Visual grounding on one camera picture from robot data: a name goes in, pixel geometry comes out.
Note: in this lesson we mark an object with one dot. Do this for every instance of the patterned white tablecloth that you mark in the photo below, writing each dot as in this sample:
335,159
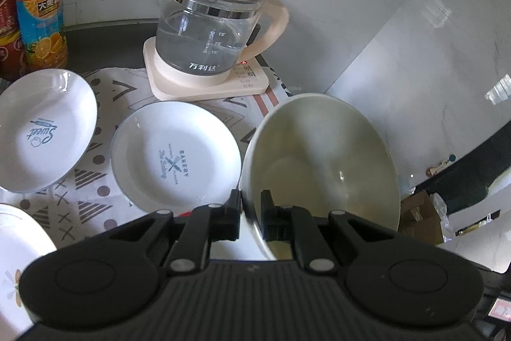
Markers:
107,85

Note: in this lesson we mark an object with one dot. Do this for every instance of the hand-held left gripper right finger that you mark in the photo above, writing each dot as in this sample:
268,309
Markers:
275,223

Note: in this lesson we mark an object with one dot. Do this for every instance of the cream white bowl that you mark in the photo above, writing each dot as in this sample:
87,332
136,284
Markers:
319,149

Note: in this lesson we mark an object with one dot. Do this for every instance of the white plate crossed utensils print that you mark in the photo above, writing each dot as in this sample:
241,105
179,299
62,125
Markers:
175,149

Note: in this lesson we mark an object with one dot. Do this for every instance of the white plate flower print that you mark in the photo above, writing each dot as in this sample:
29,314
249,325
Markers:
20,245

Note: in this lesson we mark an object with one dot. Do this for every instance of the cream kettle base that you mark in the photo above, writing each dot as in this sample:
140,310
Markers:
255,83

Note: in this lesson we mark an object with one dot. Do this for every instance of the cardboard box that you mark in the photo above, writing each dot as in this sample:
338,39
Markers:
419,213

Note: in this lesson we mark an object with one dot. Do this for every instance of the white plate rolling pin print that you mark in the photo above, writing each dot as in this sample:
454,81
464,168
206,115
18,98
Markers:
44,113

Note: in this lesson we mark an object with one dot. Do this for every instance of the red can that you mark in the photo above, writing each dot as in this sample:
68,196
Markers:
12,55
7,5

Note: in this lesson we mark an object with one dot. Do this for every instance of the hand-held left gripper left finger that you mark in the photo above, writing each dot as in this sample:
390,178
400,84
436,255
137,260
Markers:
229,219

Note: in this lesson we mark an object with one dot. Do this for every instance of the glass kettle cream lid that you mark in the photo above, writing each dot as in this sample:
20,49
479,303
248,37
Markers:
199,33

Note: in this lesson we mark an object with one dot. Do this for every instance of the clear plastic bag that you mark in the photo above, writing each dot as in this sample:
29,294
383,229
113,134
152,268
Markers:
439,205

